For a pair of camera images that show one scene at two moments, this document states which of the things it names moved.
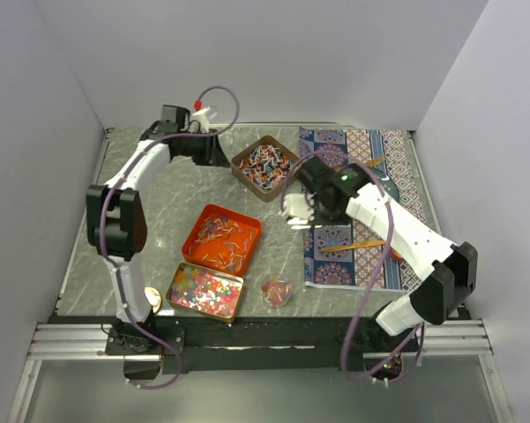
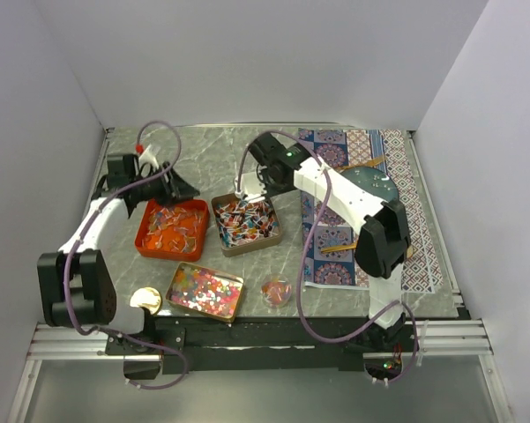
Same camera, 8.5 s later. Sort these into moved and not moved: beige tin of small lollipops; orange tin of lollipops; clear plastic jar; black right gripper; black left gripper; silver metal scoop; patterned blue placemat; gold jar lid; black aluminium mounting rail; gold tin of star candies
Moved: black right gripper; orange tin of lollipops; beige tin of small lollipops; black left gripper; silver metal scoop
Not moved: gold jar lid; black aluminium mounting rail; clear plastic jar; gold tin of star candies; patterned blue placemat
